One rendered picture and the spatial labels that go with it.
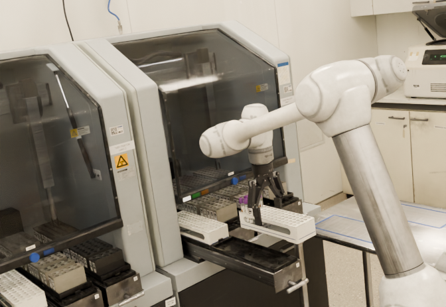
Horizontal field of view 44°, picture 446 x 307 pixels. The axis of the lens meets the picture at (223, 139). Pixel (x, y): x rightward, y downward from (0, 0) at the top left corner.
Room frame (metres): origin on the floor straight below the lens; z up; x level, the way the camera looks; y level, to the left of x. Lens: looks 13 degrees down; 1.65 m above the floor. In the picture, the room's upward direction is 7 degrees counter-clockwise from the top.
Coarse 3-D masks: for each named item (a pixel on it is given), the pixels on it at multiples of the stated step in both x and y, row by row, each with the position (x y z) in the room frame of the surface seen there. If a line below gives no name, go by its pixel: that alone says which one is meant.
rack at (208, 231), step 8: (184, 216) 2.17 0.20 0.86; (192, 216) 2.16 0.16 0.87; (200, 216) 2.15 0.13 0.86; (184, 224) 2.08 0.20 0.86; (192, 224) 2.07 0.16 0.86; (200, 224) 2.06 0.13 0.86; (208, 224) 2.04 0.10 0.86; (216, 224) 2.04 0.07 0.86; (224, 224) 2.02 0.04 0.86; (184, 232) 2.10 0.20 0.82; (192, 232) 2.13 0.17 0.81; (200, 232) 1.99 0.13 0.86; (208, 232) 1.96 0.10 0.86; (216, 232) 1.98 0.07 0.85; (224, 232) 2.00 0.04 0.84; (200, 240) 2.00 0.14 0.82; (208, 240) 1.96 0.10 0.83; (216, 240) 1.98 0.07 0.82
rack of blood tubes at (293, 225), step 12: (240, 216) 1.98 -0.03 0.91; (252, 216) 1.92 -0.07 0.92; (264, 216) 1.90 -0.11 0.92; (276, 216) 1.88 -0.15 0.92; (288, 216) 1.86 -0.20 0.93; (300, 216) 1.86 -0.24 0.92; (252, 228) 1.93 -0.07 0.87; (264, 228) 1.88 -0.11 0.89; (276, 228) 1.91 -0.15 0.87; (288, 228) 1.78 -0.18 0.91; (300, 228) 1.77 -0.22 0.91; (312, 228) 1.80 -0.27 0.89; (288, 240) 1.79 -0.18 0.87; (300, 240) 1.76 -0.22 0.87
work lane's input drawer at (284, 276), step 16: (192, 240) 2.03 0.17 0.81; (224, 240) 1.98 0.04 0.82; (240, 240) 1.97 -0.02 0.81; (208, 256) 1.94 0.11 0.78; (224, 256) 1.86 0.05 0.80; (240, 256) 1.85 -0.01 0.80; (256, 256) 1.83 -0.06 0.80; (272, 256) 1.82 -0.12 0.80; (288, 256) 1.78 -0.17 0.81; (240, 272) 1.80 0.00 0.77; (256, 272) 1.74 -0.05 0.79; (272, 272) 1.69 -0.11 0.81; (288, 272) 1.71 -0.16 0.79
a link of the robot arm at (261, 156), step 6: (252, 150) 1.90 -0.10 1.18; (258, 150) 1.89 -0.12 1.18; (264, 150) 1.89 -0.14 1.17; (270, 150) 1.90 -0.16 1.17; (252, 156) 1.90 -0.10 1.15; (258, 156) 1.89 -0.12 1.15; (264, 156) 1.89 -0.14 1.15; (270, 156) 1.90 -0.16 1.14; (252, 162) 1.90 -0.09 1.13; (258, 162) 1.89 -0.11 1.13; (264, 162) 1.89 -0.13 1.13
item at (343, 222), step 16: (336, 208) 2.15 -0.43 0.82; (352, 208) 2.13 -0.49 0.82; (416, 208) 2.04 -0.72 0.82; (432, 208) 2.02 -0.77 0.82; (320, 224) 2.01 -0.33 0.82; (336, 224) 1.99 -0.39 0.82; (352, 224) 1.97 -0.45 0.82; (416, 224) 1.89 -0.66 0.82; (432, 224) 1.87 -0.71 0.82; (336, 240) 1.85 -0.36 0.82; (352, 240) 1.82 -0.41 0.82; (368, 240) 1.81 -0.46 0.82; (416, 240) 1.76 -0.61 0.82; (432, 240) 1.74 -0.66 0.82; (368, 256) 2.28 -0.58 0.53; (432, 256) 1.63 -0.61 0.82; (304, 272) 2.02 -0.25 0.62; (368, 272) 2.27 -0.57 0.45; (304, 288) 2.01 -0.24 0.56; (368, 288) 2.27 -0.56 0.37; (304, 304) 2.01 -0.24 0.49; (368, 304) 2.28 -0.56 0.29
